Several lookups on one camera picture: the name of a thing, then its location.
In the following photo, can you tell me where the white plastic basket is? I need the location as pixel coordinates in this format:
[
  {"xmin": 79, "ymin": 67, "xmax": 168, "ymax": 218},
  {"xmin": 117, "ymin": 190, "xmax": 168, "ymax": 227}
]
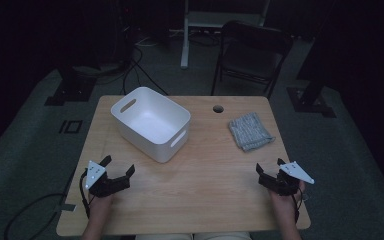
[{"xmin": 110, "ymin": 86, "xmax": 192, "ymax": 164}]

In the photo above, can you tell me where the person's left hand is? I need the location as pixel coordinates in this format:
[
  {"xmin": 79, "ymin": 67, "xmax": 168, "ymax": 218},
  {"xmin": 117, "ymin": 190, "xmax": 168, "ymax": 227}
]
[{"xmin": 88, "ymin": 194, "xmax": 114, "ymax": 216}]

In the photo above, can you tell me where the white metal desk frame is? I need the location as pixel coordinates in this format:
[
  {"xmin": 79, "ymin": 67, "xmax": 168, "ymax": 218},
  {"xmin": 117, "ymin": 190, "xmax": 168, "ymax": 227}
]
[{"xmin": 180, "ymin": 0, "xmax": 271, "ymax": 70}]

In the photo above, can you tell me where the black stand base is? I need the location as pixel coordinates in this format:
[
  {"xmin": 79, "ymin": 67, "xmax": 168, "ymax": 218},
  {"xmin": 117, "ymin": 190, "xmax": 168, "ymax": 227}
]
[
  {"xmin": 44, "ymin": 64, "xmax": 98, "ymax": 107},
  {"xmin": 286, "ymin": 39, "xmax": 337, "ymax": 118}
]

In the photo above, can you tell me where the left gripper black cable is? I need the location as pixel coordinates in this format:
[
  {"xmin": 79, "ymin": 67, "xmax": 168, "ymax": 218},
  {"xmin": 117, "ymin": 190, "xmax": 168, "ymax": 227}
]
[{"xmin": 79, "ymin": 169, "xmax": 92, "ymax": 219}]

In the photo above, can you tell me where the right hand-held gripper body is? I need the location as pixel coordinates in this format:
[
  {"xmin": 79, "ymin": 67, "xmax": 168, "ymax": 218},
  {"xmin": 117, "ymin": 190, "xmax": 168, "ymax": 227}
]
[{"xmin": 258, "ymin": 161, "xmax": 315, "ymax": 197}]

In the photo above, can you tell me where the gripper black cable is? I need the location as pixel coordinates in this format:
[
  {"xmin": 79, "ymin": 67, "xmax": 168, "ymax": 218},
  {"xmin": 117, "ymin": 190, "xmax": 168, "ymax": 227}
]
[
  {"xmin": 79, "ymin": 169, "xmax": 92, "ymax": 219},
  {"xmin": 291, "ymin": 185, "xmax": 307, "ymax": 224}
]

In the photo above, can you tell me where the grey fluffy cloth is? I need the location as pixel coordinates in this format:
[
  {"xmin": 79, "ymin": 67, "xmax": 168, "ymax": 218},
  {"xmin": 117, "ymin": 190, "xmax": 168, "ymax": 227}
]
[{"xmin": 228, "ymin": 111, "xmax": 276, "ymax": 153}]

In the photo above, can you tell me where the person's right hand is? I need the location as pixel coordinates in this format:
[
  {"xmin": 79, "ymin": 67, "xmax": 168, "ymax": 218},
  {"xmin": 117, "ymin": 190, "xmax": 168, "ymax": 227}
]
[{"xmin": 269, "ymin": 181, "xmax": 306, "ymax": 216}]

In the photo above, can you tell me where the thick black looped cable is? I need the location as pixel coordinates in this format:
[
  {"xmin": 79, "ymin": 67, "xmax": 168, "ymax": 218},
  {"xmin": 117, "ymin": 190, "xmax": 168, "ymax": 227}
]
[{"xmin": 3, "ymin": 192, "xmax": 68, "ymax": 240}]

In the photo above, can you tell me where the black folding chair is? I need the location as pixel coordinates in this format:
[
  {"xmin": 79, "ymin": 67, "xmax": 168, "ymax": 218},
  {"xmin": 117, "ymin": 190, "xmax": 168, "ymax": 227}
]
[{"xmin": 210, "ymin": 19, "xmax": 294, "ymax": 100}]

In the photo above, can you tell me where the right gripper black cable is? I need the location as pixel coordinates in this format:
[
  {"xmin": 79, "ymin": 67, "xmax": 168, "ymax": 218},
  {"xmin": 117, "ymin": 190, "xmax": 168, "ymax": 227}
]
[{"xmin": 291, "ymin": 185, "xmax": 307, "ymax": 224}]

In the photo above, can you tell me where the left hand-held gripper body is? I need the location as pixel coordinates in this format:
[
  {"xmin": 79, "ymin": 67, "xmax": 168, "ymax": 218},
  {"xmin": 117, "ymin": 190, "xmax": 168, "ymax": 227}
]
[{"xmin": 85, "ymin": 160, "xmax": 132, "ymax": 198}]

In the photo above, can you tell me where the thin black cable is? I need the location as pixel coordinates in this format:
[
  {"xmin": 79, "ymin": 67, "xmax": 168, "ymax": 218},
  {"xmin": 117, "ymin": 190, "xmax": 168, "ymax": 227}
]
[
  {"xmin": 131, "ymin": 58, "xmax": 169, "ymax": 97},
  {"xmin": 121, "ymin": 46, "xmax": 145, "ymax": 96}
]

